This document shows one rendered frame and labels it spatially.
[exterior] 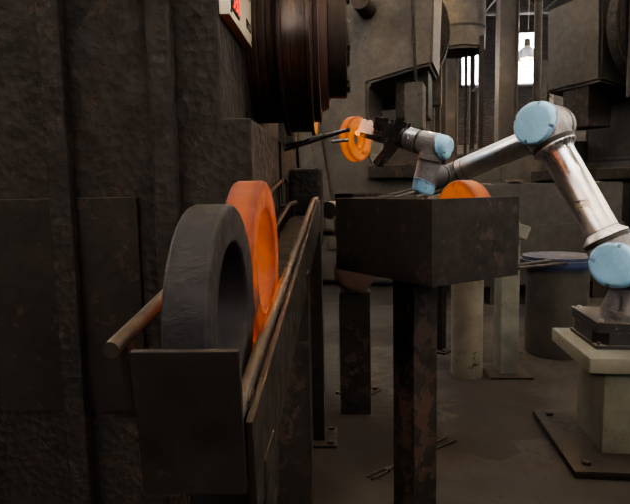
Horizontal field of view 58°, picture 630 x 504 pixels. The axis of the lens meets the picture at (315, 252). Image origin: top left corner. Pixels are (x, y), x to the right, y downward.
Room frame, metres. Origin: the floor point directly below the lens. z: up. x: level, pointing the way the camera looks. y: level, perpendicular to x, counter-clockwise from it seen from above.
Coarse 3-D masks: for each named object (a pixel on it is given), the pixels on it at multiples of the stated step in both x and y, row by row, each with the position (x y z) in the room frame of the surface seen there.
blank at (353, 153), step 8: (344, 120) 1.99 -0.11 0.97; (352, 120) 1.97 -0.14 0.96; (360, 120) 2.01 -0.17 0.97; (344, 128) 1.96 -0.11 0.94; (352, 128) 1.97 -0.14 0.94; (344, 136) 1.95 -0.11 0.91; (352, 136) 1.97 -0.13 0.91; (344, 144) 1.95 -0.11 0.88; (352, 144) 1.97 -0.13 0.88; (360, 144) 2.03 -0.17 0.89; (368, 144) 2.04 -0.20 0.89; (344, 152) 1.97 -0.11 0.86; (352, 152) 1.96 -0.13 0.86; (360, 152) 2.00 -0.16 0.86; (368, 152) 2.04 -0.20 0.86; (352, 160) 1.99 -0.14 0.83; (360, 160) 2.00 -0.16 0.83
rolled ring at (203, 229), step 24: (192, 216) 0.43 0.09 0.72; (216, 216) 0.43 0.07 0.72; (240, 216) 0.50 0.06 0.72; (192, 240) 0.41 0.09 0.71; (216, 240) 0.41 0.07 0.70; (240, 240) 0.50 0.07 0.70; (168, 264) 0.40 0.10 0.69; (192, 264) 0.39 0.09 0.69; (216, 264) 0.41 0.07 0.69; (240, 264) 0.52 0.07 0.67; (168, 288) 0.39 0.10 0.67; (192, 288) 0.39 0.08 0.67; (216, 288) 0.41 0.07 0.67; (240, 288) 0.53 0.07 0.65; (168, 312) 0.38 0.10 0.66; (192, 312) 0.38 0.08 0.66; (216, 312) 0.40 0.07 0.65; (240, 312) 0.53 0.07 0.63; (168, 336) 0.38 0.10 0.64; (192, 336) 0.38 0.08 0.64; (216, 336) 0.40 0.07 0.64; (240, 336) 0.52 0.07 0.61
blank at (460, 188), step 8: (448, 184) 1.05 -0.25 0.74; (456, 184) 1.02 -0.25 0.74; (464, 184) 1.00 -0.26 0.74; (472, 184) 1.00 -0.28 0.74; (480, 184) 1.00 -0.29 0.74; (448, 192) 1.05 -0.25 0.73; (456, 192) 1.02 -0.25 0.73; (464, 192) 1.00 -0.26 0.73; (472, 192) 0.98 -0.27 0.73; (480, 192) 0.98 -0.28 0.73
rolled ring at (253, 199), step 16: (240, 192) 0.61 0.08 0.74; (256, 192) 0.61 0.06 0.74; (240, 208) 0.59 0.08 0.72; (256, 208) 0.59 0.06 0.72; (272, 208) 0.70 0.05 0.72; (256, 224) 0.59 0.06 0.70; (272, 224) 0.70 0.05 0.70; (256, 240) 0.59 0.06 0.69; (272, 240) 0.71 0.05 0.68; (256, 256) 0.58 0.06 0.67; (272, 256) 0.71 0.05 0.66; (256, 272) 0.58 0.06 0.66; (272, 272) 0.71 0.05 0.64; (256, 288) 0.58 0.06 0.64; (272, 288) 0.70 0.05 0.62; (256, 304) 0.58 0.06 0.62; (256, 320) 0.58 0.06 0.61; (256, 336) 0.60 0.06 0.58
